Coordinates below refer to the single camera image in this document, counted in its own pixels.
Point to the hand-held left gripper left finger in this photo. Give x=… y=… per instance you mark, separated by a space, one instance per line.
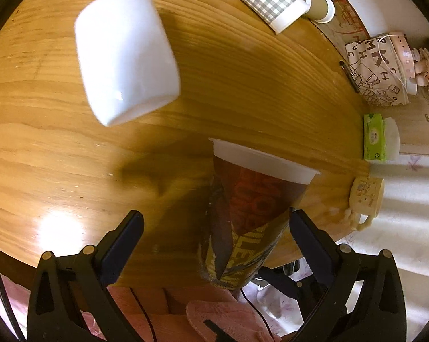
x=120 y=251

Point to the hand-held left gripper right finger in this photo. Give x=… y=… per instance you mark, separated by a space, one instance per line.
x=312 y=247

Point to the printed brown paper cup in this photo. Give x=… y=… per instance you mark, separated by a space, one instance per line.
x=252 y=199

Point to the large white ceramic cup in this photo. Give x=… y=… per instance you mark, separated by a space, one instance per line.
x=123 y=57

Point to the tan paper cup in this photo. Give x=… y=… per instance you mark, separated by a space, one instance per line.
x=319 y=6

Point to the black plastic object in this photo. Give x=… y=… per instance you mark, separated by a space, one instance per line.
x=285 y=283

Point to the yellow cartoon mug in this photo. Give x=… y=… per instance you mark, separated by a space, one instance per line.
x=366 y=196

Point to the pink slipper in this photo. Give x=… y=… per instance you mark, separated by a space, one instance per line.
x=228 y=317

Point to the green tissue packet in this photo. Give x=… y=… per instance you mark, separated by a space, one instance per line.
x=373 y=137

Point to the black pen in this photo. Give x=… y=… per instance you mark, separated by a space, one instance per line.
x=350 y=77

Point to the printed cloth bag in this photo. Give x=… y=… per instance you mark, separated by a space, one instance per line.
x=373 y=74

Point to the small doll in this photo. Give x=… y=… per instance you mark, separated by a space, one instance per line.
x=428 y=71

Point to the pink round device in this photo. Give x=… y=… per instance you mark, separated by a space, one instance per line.
x=404 y=53

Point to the cardboard box with red print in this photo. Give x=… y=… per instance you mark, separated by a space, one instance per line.
x=350 y=21

